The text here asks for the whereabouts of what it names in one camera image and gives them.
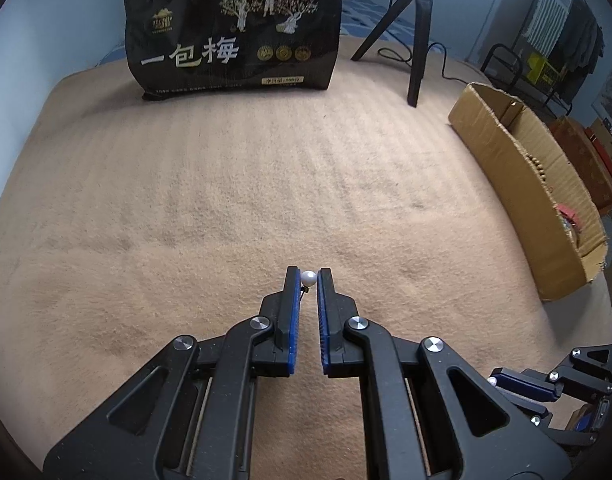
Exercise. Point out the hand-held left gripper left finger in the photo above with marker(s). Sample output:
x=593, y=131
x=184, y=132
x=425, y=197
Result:
x=288, y=330

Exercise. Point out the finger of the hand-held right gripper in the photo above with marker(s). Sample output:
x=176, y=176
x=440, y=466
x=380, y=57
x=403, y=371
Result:
x=523, y=385
x=533, y=415

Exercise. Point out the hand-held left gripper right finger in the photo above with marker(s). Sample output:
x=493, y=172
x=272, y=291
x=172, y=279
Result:
x=328, y=330

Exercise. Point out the cardboard box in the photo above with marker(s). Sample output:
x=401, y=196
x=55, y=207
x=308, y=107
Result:
x=510, y=160

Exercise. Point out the orange covered low cabinet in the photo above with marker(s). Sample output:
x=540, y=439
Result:
x=585, y=150

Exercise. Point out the pale framed picture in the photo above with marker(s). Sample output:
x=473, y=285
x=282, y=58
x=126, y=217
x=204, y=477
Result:
x=610, y=97

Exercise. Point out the black tripod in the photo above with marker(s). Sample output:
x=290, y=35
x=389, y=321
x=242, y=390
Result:
x=418, y=35

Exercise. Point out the yellow box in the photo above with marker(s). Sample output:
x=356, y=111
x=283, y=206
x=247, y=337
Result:
x=543, y=70

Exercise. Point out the black printed snack bag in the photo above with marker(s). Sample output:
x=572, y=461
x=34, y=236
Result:
x=211, y=20

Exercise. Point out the blue patterned bedsheet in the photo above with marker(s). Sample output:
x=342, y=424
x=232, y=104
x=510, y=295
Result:
x=356, y=7

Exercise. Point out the black clothes rack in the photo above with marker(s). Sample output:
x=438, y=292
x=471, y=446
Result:
x=495, y=50

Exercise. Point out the dark hanging clothes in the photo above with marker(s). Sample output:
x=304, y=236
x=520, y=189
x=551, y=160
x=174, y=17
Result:
x=580, y=35

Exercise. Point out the white striped towel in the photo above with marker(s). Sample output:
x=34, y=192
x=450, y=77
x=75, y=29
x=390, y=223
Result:
x=550, y=10

